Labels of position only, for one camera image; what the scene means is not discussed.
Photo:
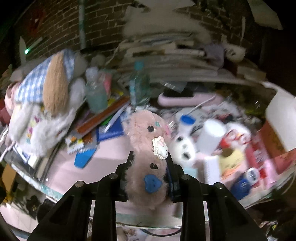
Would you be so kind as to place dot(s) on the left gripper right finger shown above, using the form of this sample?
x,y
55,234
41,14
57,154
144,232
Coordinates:
x,y
209,208

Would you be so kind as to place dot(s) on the white printed receipt slip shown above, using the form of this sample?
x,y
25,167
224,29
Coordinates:
x,y
211,169

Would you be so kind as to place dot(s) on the white cylinder cup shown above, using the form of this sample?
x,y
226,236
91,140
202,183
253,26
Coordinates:
x,y
210,136

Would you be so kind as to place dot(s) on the stack of books and papers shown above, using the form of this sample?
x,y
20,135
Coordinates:
x,y
178,57

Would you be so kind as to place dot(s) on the white plush red glasses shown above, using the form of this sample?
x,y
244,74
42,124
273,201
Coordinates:
x,y
237,136

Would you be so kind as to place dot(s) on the clear bottle teal cap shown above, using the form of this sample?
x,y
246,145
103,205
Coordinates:
x,y
139,85

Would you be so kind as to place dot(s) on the pink hairbrush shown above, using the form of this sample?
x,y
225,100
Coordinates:
x,y
197,98

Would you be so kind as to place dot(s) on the hanging white paper bag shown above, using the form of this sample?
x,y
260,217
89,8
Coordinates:
x,y
264,15

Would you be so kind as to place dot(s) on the large dog plush blue gingham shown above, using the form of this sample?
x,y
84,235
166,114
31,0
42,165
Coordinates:
x,y
46,101

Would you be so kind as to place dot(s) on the blue capped white jar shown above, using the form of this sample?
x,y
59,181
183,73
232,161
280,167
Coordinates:
x,y
186,124

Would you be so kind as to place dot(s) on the white fluffy fur item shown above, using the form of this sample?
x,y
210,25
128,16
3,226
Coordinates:
x,y
139,23

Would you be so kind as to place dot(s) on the blue flat sachet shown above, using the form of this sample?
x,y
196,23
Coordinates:
x,y
82,158

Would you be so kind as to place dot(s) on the purple grey cloth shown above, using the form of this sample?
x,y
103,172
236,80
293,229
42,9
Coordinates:
x,y
215,54

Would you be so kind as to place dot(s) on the blue white contact lens case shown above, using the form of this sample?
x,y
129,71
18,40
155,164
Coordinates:
x,y
243,185

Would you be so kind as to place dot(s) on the pink plush bear toy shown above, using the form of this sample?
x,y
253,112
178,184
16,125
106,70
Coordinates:
x,y
149,136

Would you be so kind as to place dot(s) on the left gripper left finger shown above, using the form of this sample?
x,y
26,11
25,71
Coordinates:
x,y
86,211

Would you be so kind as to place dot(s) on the panda plush toy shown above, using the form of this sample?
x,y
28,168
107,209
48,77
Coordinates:
x,y
182,150

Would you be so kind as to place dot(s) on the clear bottle white cap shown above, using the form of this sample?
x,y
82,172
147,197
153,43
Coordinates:
x,y
96,94

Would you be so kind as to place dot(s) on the blue notebook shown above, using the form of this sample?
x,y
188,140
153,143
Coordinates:
x,y
116,130

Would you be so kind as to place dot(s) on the green pipe on wall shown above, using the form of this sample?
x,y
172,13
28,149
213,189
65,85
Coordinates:
x,y
81,17

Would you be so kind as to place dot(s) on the orange brown long packet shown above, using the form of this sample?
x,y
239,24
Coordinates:
x,y
97,119

